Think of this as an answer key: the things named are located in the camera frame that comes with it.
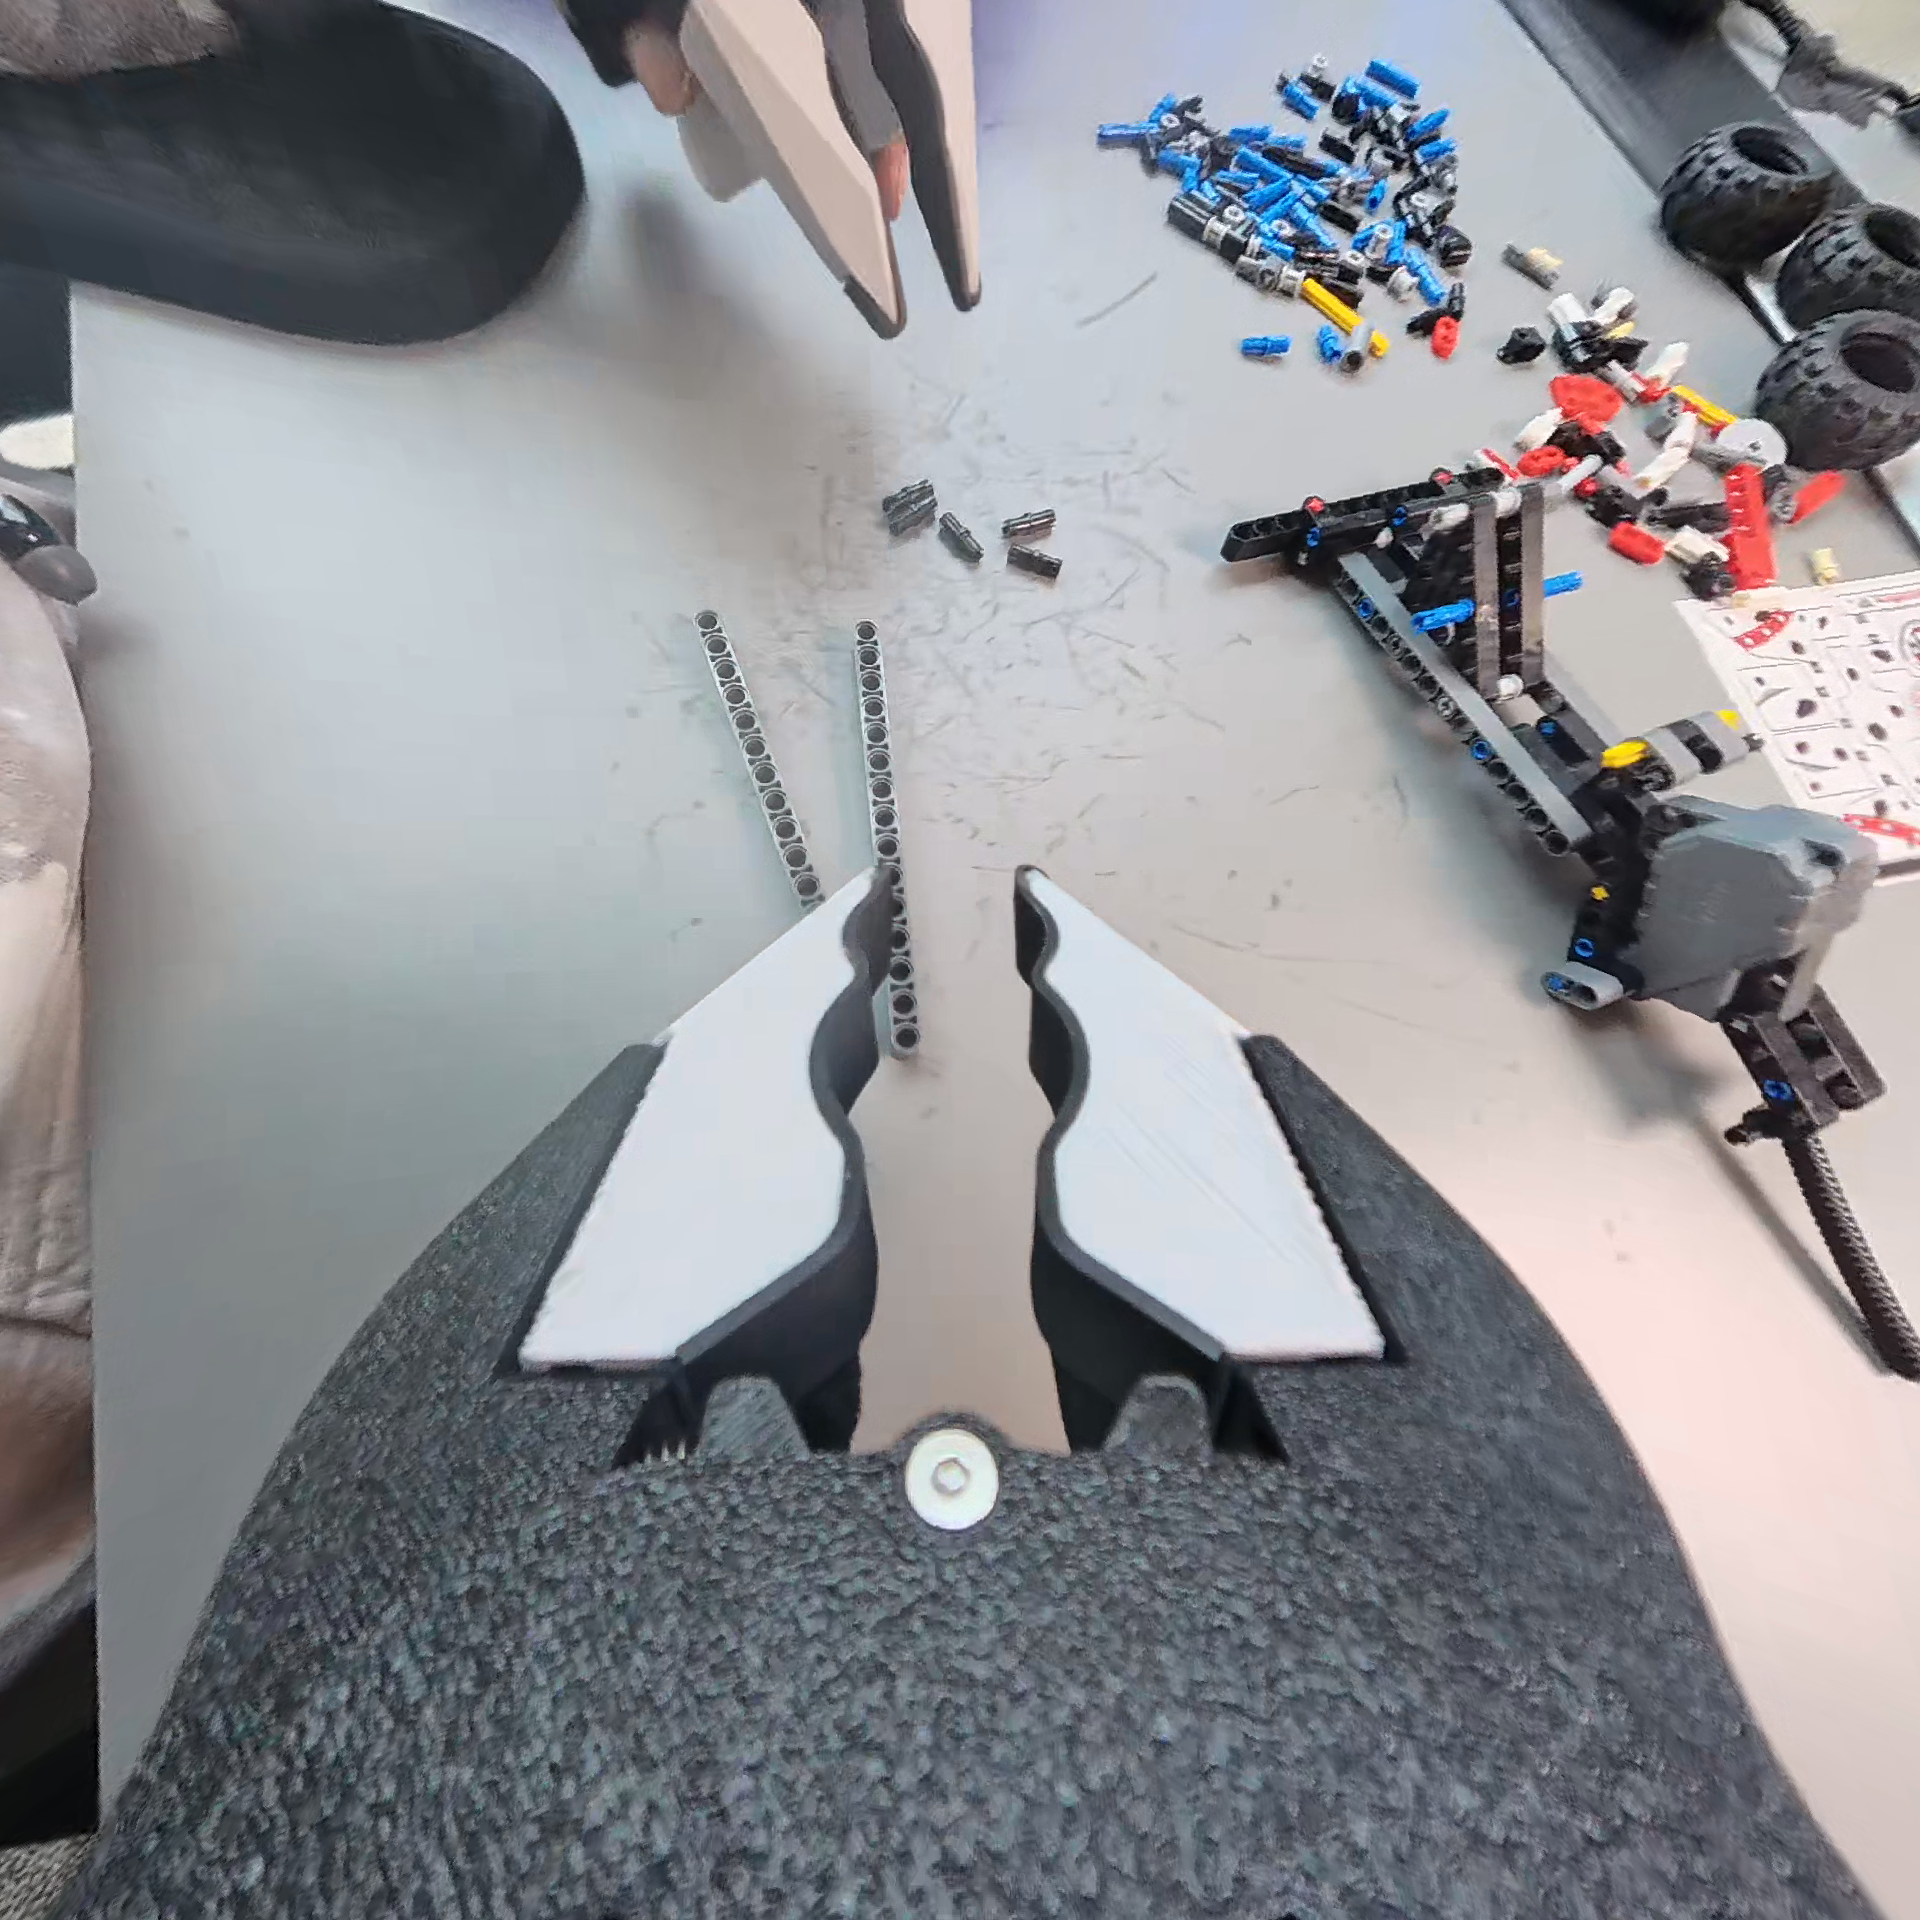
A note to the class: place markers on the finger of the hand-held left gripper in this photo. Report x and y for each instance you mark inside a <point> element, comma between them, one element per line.
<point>797,150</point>
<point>950,150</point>

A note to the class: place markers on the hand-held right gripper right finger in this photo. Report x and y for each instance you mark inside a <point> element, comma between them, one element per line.
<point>1200,1200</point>

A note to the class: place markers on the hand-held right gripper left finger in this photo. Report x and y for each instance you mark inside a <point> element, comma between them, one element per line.
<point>706,1200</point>

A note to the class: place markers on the pile of blue black pins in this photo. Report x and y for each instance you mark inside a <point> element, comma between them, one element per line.
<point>1290,182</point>

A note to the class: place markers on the long black toy beam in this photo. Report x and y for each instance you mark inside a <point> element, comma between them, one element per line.
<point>884,750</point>
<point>1349,517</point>
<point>755,750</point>

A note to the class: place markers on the partly built toy chassis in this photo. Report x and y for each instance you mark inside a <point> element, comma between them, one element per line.
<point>1740,916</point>

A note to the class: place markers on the grey desk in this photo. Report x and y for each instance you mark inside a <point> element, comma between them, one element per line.
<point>375,750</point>

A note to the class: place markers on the person's left hand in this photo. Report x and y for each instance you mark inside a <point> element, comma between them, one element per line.
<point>666,77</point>

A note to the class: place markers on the black cloth pad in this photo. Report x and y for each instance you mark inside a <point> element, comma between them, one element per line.
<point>301,182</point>

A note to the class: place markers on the yellow toy axle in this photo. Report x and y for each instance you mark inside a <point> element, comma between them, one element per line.
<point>1330,298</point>

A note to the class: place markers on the person's beige clothing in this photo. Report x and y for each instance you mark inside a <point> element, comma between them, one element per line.
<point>37,1050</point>

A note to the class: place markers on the pile of red white pieces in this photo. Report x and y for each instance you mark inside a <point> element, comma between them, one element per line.
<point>1652,452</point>

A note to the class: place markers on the black earphone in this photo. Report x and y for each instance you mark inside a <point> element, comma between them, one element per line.
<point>37,548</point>

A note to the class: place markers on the black toy tyre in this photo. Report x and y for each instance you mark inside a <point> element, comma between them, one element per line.
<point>1839,399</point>
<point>1740,195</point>
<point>1853,270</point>

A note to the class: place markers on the toy sticker sheet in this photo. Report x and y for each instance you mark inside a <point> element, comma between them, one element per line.
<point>1830,704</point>

